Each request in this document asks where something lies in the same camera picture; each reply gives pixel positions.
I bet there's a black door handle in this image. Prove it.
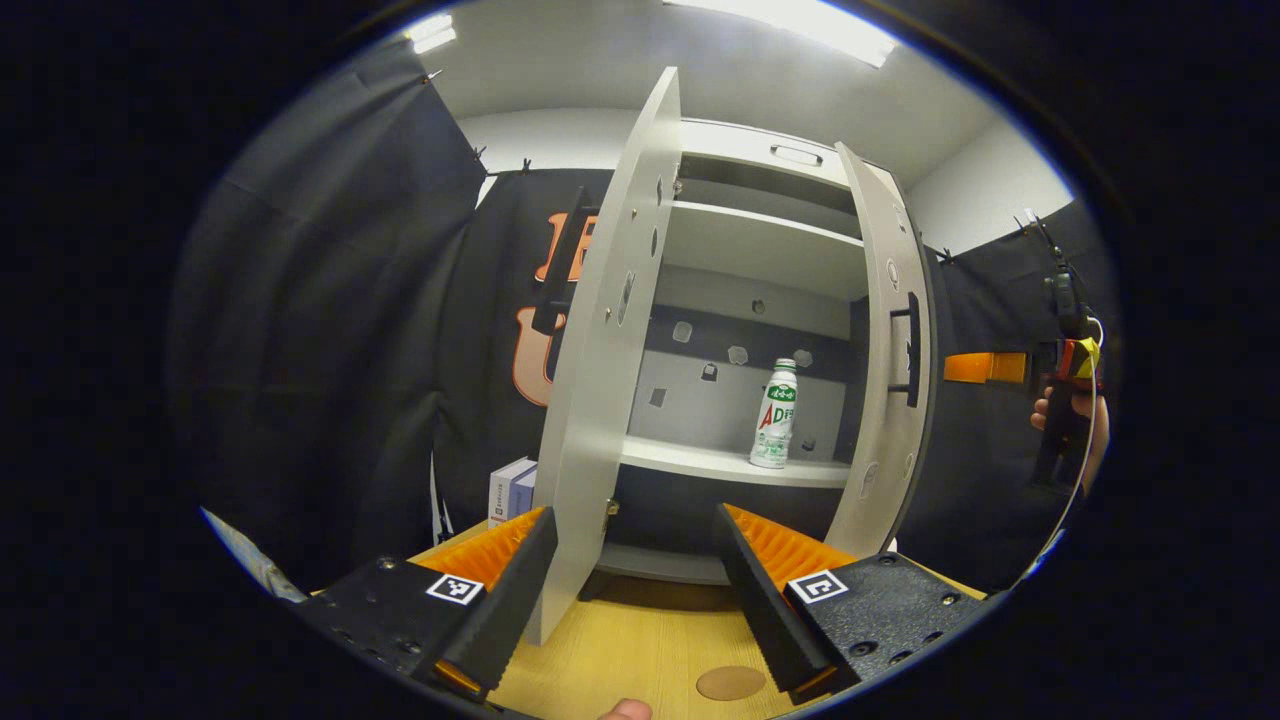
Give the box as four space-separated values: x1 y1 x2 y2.
888 292 922 408
530 187 601 336

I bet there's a white cabinet door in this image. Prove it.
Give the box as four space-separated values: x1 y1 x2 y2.
522 67 683 646
822 141 938 561

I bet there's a white green drink bottle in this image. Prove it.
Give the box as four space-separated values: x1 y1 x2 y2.
749 358 799 470

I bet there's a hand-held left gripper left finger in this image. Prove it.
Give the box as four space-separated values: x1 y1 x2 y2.
290 505 561 701

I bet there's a round brown coaster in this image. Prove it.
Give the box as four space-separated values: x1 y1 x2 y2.
696 666 768 702

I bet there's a small ceiling light panel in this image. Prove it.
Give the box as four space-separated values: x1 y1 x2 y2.
405 13 458 55

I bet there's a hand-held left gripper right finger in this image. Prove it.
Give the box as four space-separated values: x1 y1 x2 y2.
715 503 991 706

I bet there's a white cabinet drawer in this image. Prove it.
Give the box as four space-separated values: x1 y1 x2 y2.
680 120 869 201

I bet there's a white open cabinet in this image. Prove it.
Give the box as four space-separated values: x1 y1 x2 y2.
595 118 901 586

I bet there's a white cardboard box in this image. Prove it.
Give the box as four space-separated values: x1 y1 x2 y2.
488 457 539 528

